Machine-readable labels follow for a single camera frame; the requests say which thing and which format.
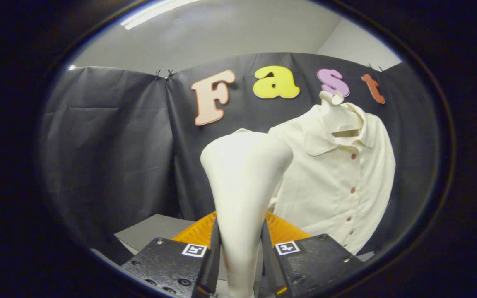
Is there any black backdrop cloth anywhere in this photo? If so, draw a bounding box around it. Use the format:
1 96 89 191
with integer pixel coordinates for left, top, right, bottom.
40 52 441 266

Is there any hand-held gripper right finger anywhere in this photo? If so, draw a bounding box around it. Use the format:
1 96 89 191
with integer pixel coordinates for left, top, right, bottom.
261 211 365 297

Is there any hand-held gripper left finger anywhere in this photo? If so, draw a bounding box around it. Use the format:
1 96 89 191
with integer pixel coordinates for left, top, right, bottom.
120 211 222 298

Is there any ceiling light panel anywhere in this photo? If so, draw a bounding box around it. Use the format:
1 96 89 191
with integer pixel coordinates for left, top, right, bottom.
120 0 202 30

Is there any white garment steamer head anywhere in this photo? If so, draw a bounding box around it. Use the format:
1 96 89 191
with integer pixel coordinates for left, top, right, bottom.
200 132 294 298

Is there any cream plastic clothes hanger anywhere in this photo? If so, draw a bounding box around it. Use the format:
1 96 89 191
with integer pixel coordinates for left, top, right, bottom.
319 90 366 139

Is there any cream button-up shirt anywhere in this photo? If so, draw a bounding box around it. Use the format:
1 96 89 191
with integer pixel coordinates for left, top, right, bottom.
234 101 396 255

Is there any grey cabinet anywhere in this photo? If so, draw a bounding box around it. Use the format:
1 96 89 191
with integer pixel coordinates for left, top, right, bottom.
114 214 227 283

